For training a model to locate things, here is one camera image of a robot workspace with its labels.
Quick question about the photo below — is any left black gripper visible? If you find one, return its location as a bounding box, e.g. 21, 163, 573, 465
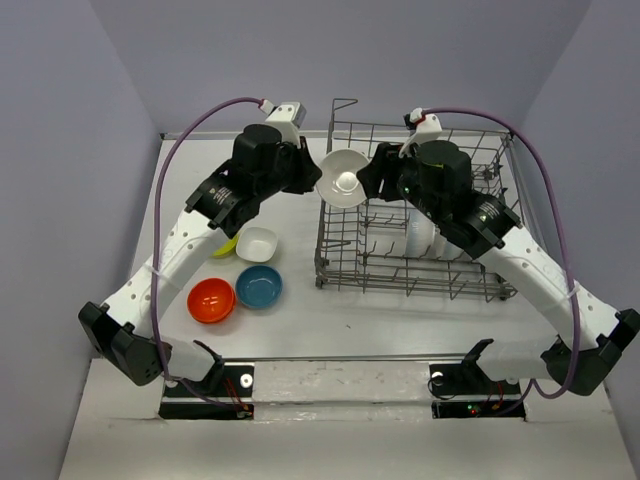
255, 136, 323, 201

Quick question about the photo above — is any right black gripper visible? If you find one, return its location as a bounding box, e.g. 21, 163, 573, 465
357, 140, 445, 225

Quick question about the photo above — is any white round bowl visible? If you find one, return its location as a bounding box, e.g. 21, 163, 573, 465
316, 148, 369, 209
435, 233, 465, 261
404, 209, 436, 258

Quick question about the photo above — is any blue bowl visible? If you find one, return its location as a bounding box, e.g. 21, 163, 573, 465
235, 265, 283, 309

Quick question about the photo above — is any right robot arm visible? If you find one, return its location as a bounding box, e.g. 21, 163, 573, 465
357, 140, 639, 396

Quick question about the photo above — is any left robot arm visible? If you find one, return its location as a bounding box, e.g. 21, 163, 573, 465
79, 121, 321, 395

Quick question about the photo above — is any white square bowl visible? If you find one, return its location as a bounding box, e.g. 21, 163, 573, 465
236, 227, 278, 263

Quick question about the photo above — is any lime green bowl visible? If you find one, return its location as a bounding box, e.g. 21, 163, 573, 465
211, 236, 238, 258

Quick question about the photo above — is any orange bowl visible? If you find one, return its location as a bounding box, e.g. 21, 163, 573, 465
186, 278, 236, 324

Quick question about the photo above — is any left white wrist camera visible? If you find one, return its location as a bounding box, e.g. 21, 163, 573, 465
259, 99, 307, 148

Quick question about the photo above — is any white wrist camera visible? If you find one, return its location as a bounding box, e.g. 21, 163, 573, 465
259, 99, 307, 148
399, 108, 443, 157

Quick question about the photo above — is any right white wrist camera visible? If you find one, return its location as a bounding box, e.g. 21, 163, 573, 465
399, 108, 443, 157

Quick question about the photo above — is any grey wire dish rack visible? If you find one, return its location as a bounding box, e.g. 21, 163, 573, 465
313, 97, 519, 304

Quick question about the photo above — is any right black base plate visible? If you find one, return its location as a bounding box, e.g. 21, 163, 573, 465
427, 339, 526, 420

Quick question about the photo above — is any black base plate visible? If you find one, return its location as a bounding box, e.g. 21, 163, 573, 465
427, 339, 526, 420
158, 362, 255, 421

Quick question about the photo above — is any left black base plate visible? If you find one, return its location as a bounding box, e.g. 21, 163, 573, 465
158, 362, 255, 421

